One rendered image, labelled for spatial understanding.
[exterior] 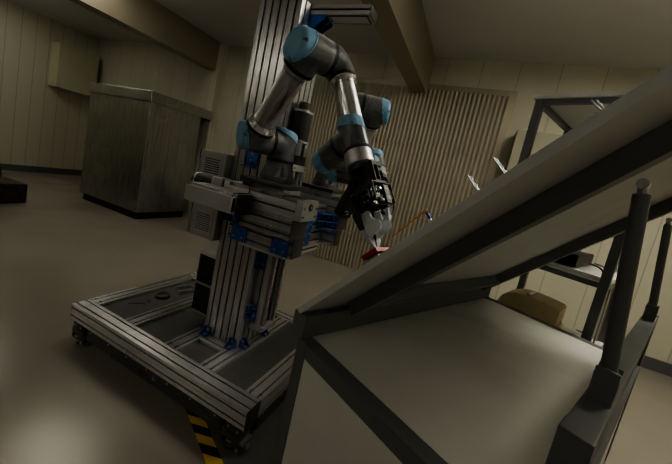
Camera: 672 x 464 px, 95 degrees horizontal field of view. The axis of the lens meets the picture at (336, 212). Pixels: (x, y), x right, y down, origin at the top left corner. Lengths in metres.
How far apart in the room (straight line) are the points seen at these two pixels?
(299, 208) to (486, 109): 3.26
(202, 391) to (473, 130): 3.67
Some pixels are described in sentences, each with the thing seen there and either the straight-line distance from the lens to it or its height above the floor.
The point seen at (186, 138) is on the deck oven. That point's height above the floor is 1.28.
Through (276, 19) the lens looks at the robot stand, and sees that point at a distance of 1.80.
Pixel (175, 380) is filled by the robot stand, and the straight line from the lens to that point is 1.79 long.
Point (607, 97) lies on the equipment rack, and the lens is 1.87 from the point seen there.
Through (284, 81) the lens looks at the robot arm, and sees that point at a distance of 1.16.
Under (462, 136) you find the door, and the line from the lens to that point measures 4.14.
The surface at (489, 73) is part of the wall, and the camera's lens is 4.38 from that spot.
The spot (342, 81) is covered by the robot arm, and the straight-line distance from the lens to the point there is 1.13.
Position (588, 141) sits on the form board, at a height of 1.37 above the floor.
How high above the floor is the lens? 1.26
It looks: 7 degrees down
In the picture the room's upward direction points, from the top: 12 degrees clockwise
